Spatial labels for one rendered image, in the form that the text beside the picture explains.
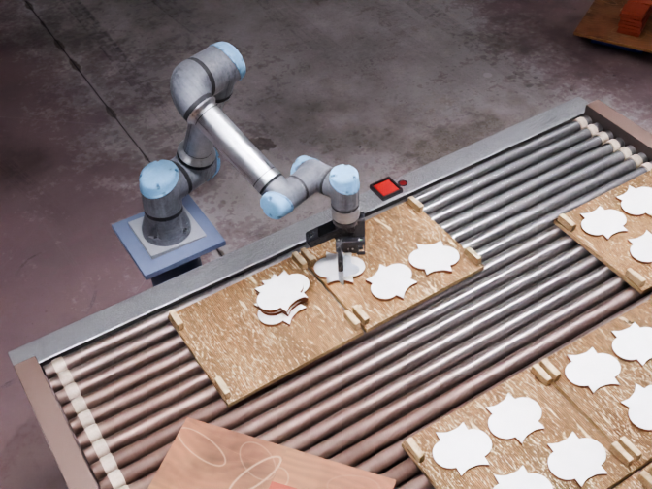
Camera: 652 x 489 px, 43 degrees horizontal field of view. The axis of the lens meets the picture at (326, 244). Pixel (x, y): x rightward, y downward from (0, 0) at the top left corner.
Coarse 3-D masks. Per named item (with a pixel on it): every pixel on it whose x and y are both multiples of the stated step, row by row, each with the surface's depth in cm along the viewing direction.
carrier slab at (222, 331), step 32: (224, 288) 235; (320, 288) 234; (192, 320) 227; (224, 320) 227; (256, 320) 226; (320, 320) 226; (192, 352) 220; (224, 352) 219; (256, 352) 219; (288, 352) 218; (320, 352) 218; (256, 384) 211
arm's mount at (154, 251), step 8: (184, 208) 269; (136, 224) 263; (192, 224) 263; (136, 232) 260; (192, 232) 260; (200, 232) 260; (144, 240) 258; (184, 240) 258; (192, 240) 258; (152, 248) 255; (160, 248) 255; (168, 248) 255; (176, 248) 256; (152, 256) 253
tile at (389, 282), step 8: (392, 264) 238; (400, 264) 238; (376, 272) 236; (384, 272) 236; (392, 272) 236; (400, 272) 236; (408, 272) 236; (368, 280) 234; (376, 280) 234; (384, 280) 234; (392, 280) 234; (400, 280) 233; (408, 280) 233; (376, 288) 232; (384, 288) 232; (392, 288) 231; (400, 288) 231; (408, 288) 233; (376, 296) 230; (384, 296) 230; (392, 296) 229; (400, 296) 229
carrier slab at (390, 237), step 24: (384, 216) 254; (408, 216) 254; (384, 240) 247; (408, 240) 246; (432, 240) 246; (384, 264) 240; (408, 264) 240; (480, 264) 239; (336, 288) 234; (360, 288) 233; (432, 288) 233; (384, 312) 227
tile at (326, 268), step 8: (328, 256) 241; (336, 256) 241; (320, 264) 239; (328, 264) 239; (336, 264) 239; (360, 264) 238; (320, 272) 237; (328, 272) 237; (336, 272) 237; (360, 272) 236; (328, 280) 234; (336, 280) 235; (344, 280) 235; (352, 280) 234
